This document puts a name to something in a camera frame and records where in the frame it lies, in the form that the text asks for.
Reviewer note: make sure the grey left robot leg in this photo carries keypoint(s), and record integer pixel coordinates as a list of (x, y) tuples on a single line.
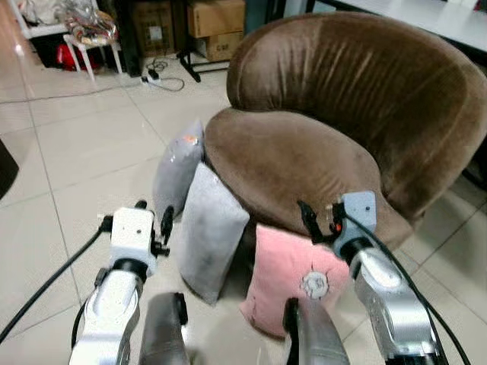
[(163, 331)]

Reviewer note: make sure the colourful patterned cloth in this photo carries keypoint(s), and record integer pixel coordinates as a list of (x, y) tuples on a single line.
[(91, 24)]

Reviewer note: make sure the red object under shelf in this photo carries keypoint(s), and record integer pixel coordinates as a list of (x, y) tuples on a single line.
[(70, 59)]

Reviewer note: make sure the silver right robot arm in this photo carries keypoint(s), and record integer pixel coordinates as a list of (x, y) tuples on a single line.
[(392, 304)]

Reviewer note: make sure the black table leg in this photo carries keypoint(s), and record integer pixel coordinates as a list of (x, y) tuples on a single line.
[(194, 65)]

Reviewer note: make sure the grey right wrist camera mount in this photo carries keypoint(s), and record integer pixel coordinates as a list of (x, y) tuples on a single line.
[(359, 213)]

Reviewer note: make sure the grey pillow with orange tag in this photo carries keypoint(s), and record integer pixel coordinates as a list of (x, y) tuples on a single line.
[(179, 171)]

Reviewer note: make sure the white power strip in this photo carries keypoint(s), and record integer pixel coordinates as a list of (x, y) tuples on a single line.
[(152, 77)]

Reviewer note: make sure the white long table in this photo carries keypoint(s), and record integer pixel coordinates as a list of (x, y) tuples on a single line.
[(426, 19)]

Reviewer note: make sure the large light cardboard box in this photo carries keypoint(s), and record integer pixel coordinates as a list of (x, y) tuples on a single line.
[(217, 17)]

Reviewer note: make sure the small light cardboard box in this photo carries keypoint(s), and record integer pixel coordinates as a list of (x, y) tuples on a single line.
[(224, 47)]

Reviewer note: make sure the plain grey pillow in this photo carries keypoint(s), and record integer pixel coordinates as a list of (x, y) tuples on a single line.
[(211, 228)]

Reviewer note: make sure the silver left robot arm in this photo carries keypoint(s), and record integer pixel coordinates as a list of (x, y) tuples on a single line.
[(106, 319)]

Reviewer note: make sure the grey right robot leg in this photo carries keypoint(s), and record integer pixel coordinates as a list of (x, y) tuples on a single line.
[(316, 338)]

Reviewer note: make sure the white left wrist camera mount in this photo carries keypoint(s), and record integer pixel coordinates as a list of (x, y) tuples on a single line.
[(131, 232)]

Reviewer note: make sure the white stool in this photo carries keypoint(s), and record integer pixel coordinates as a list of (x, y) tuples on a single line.
[(93, 47)]

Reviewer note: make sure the grey robot leg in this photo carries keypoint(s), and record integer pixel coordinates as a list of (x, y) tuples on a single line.
[(316, 338), (163, 331)]

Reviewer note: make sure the pink pillow with round emblem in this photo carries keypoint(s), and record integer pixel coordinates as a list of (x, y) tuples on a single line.
[(285, 274)]

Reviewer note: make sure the dark brown cardboard box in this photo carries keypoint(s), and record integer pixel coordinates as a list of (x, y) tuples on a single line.
[(156, 26)]

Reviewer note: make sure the brown velvet round sofa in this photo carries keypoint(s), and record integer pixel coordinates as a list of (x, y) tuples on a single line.
[(350, 99)]

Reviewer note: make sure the white shelf with bags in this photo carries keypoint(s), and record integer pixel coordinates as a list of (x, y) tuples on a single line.
[(42, 17)]

